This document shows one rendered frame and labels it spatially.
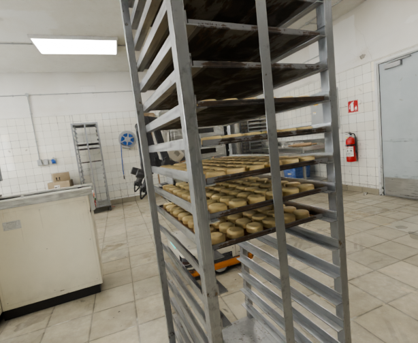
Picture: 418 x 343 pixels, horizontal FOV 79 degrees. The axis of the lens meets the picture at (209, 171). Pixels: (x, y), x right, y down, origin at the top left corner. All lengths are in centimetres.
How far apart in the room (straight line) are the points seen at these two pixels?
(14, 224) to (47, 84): 457
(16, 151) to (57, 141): 78
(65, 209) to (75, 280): 58
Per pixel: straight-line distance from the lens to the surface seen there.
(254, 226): 77
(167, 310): 139
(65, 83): 654
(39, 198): 232
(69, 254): 239
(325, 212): 90
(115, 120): 633
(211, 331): 73
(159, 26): 86
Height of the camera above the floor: 113
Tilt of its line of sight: 6 degrees down
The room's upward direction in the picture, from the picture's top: 7 degrees counter-clockwise
